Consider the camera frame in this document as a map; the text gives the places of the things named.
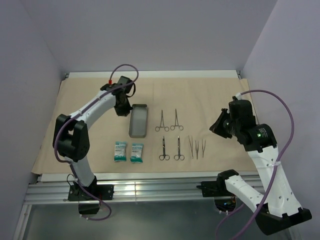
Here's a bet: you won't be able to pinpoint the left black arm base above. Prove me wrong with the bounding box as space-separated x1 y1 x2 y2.
67 183 114 216

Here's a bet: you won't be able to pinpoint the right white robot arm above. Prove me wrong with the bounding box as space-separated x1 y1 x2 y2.
210 99 312 236

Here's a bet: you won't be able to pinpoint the steel tweezers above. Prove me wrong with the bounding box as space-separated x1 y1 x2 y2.
188 135 194 159
195 140 199 160
201 139 206 158

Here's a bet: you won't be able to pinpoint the beige cloth wrap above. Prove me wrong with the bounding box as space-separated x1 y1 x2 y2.
31 76 276 174

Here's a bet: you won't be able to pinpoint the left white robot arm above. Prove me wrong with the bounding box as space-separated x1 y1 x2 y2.
52 76 135 200

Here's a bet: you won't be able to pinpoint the metal instrument tray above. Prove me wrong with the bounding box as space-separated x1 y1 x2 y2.
128 104 148 138

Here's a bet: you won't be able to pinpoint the aluminium mounting rail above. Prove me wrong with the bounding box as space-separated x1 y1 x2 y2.
23 177 216 205

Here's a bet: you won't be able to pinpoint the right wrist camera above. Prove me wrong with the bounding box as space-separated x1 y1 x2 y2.
232 92 243 101

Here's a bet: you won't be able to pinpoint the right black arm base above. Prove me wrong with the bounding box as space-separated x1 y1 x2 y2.
196 181 233 198

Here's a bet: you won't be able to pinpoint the teal sterile packet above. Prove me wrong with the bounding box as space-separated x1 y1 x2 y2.
113 141 127 162
130 143 144 164

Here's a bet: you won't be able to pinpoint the steel hemostat forceps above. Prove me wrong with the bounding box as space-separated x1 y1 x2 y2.
155 110 170 132
170 109 184 131

